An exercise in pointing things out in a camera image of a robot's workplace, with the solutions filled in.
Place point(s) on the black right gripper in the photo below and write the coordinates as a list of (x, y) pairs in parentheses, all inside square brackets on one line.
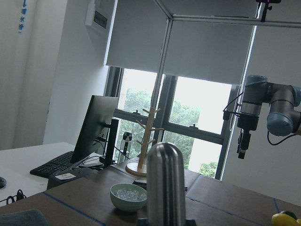
[(247, 123)]

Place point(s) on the silver metal muddler rod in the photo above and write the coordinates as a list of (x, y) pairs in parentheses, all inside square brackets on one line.
[(165, 186)]

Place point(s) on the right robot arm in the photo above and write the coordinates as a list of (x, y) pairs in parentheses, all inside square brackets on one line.
[(282, 119)]

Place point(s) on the yellow lemon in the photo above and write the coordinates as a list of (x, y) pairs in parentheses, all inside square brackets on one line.
[(281, 219)]

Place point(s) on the white window blind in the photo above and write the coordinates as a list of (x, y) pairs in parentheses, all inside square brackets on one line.
[(207, 51)]

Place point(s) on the wooden mug tree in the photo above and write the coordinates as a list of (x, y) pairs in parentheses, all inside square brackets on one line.
[(140, 169)]

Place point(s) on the green bowl of ice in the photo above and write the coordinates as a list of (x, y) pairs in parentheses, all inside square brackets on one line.
[(128, 197)]

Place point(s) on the black computer monitor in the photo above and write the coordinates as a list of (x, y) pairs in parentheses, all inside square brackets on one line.
[(97, 127)]

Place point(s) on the black keyboard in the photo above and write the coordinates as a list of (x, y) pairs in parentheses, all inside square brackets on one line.
[(61, 162)]

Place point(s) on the black box with label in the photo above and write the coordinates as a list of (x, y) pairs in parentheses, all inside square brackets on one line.
[(63, 176)]

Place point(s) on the grey folded cloth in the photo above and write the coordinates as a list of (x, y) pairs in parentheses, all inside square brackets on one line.
[(32, 217)]

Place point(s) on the black computer mouse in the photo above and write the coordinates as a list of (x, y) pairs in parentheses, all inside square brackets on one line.
[(3, 182)]

